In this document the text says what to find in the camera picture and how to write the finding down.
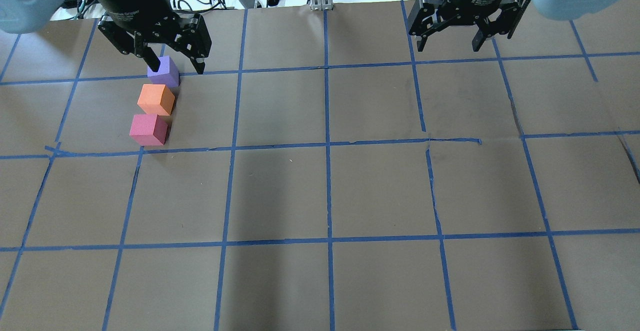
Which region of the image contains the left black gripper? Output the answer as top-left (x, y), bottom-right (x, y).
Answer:
top-left (98, 0), bottom-right (212, 75)

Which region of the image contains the purple foam cube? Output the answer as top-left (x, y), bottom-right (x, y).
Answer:
top-left (146, 55), bottom-right (180, 88)

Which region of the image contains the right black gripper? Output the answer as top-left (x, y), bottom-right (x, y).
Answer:
top-left (407, 0), bottom-right (531, 52)

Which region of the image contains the orange foam cube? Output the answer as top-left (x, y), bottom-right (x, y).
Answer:
top-left (137, 83), bottom-right (176, 116)

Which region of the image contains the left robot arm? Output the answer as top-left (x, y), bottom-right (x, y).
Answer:
top-left (0, 0), bottom-right (212, 75)

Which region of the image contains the pink foam cube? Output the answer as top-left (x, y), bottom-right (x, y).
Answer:
top-left (129, 114), bottom-right (169, 147)

